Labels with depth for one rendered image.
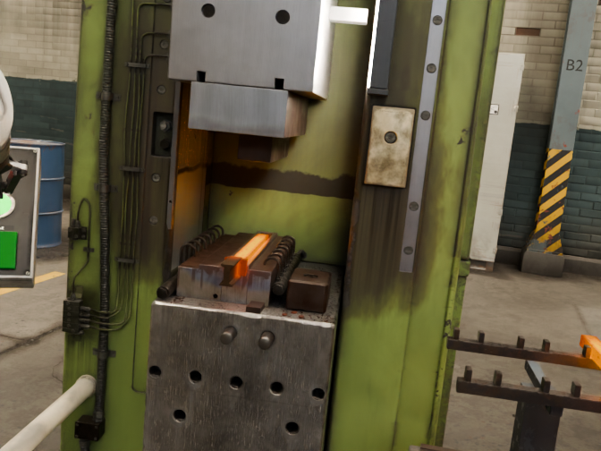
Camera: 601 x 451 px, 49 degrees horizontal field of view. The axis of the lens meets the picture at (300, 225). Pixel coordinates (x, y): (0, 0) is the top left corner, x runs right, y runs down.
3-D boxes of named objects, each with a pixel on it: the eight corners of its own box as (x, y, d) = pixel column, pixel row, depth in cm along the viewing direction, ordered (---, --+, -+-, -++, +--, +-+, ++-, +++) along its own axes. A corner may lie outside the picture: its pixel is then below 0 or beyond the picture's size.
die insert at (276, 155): (270, 163, 144) (273, 135, 143) (236, 159, 145) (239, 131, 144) (287, 156, 174) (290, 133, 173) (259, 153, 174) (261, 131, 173)
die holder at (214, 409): (312, 527, 139) (334, 324, 132) (138, 500, 142) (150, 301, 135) (329, 412, 194) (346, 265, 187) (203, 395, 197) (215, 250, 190)
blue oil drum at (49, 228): (33, 252, 545) (37, 145, 531) (-26, 242, 560) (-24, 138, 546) (76, 242, 601) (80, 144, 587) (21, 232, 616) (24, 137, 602)
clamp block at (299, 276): (325, 314, 138) (328, 284, 137) (284, 309, 138) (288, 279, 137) (329, 299, 149) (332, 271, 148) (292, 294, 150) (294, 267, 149)
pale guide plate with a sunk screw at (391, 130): (405, 188, 144) (415, 109, 141) (364, 183, 145) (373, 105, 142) (404, 187, 146) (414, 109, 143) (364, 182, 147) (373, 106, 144)
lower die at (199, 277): (268, 307, 139) (272, 268, 137) (175, 295, 141) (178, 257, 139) (292, 265, 180) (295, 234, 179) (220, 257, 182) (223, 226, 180)
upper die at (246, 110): (283, 138, 133) (288, 90, 131) (187, 128, 135) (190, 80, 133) (305, 134, 174) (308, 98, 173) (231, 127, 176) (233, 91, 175)
